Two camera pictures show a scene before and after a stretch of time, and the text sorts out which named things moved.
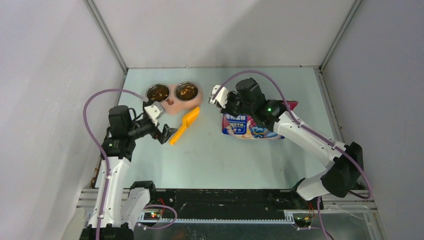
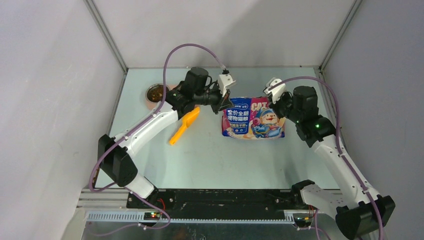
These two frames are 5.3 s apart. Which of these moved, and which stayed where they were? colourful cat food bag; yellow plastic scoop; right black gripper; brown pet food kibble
Moved: right black gripper
Stayed: yellow plastic scoop; brown pet food kibble; colourful cat food bag
